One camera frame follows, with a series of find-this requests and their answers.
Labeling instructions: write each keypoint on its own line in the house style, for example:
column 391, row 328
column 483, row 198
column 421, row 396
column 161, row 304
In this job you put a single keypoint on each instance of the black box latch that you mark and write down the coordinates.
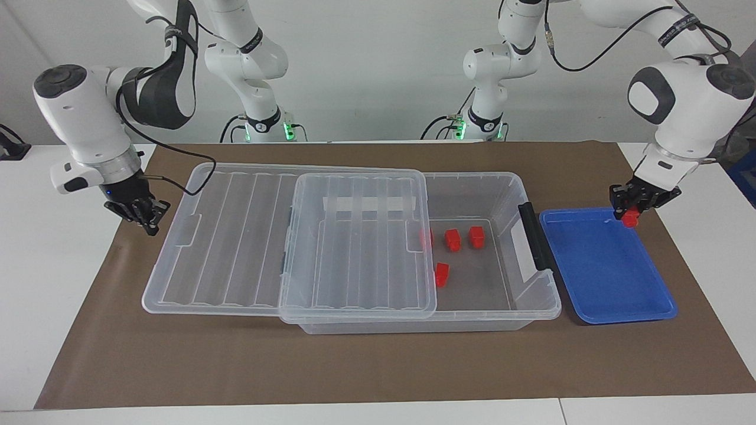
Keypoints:
column 534, row 236
column 285, row 262

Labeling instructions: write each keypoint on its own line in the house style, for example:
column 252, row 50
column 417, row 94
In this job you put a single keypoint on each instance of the blue crate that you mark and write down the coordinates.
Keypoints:
column 745, row 177

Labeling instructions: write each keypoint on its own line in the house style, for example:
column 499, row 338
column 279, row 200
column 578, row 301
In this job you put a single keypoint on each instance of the clear plastic storage box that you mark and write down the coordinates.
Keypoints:
column 502, row 295

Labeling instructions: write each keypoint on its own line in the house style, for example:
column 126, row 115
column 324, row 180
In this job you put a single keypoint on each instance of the clear plastic box lid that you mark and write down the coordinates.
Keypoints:
column 224, row 248

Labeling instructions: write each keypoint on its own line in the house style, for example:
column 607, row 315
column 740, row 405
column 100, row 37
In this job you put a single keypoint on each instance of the blue plastic tray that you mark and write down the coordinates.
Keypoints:
column 608, row 265

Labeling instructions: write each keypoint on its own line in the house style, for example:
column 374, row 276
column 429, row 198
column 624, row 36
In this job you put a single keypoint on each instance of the black clamp object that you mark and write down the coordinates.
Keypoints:
column 12, row 150

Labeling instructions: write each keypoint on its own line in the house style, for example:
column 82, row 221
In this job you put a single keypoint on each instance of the red block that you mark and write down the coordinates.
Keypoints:
column 426, row 238
column 476, row 236
column 631, row 219
column 452, row 239
column 442, row 274

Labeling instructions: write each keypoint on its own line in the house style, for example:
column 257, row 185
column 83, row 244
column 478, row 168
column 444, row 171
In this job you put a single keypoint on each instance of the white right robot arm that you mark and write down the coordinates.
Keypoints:
column 77, row 118

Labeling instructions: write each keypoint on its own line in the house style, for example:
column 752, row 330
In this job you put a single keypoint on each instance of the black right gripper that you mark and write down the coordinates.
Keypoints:
column 130, row 193

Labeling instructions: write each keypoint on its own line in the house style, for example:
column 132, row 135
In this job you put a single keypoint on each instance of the brown table mat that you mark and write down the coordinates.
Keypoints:
column 354, row 366

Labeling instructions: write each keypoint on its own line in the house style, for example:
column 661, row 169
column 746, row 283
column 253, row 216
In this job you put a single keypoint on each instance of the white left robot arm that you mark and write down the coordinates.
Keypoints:
column 691, row 106

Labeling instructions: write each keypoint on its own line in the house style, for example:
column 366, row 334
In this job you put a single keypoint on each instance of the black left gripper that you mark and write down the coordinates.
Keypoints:
column 655, row 192

